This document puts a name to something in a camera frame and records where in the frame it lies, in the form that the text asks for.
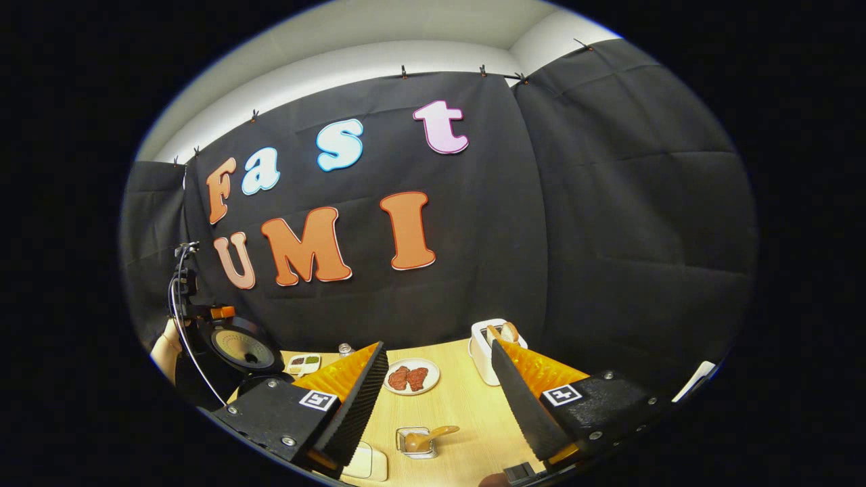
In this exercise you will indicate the small black device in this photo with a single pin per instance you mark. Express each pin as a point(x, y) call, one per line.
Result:
point(519, 471)

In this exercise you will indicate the black backdrop cloth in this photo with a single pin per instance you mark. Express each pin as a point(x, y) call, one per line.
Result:
point(609, 203)

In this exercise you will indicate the toast slice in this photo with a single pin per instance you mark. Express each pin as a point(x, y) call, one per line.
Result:
point(495, 334)
point(511, 331)

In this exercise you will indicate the white divided condiment dish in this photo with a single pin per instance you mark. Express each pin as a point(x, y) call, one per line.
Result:
point(303, 364)

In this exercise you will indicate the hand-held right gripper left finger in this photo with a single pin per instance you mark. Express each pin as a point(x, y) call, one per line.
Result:
point(355, 406)

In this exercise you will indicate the clear plastic bottle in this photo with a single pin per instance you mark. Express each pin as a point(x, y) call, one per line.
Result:
point(346, 350)

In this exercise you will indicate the red meat slice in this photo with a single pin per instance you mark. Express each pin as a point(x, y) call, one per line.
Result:
point(398, 379)
point(418, 379)

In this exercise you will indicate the wooden spoon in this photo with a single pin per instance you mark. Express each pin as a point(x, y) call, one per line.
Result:
point(433, 436)

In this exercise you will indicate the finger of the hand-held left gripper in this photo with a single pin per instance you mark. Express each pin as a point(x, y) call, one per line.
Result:
point(222, 312)

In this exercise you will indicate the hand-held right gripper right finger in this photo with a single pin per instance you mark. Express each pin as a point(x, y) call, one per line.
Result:
point(528, 406)

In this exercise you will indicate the white packages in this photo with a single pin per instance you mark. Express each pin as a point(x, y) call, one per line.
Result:
point(697, 380)

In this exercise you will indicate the white round plate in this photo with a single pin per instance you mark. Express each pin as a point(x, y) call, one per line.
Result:
point(436, 375)

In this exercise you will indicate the white toaster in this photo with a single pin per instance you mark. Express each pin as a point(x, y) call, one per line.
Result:
point(482, 362)

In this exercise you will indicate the black rice cooker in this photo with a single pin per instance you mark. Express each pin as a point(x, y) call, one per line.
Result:
point(243, 348)

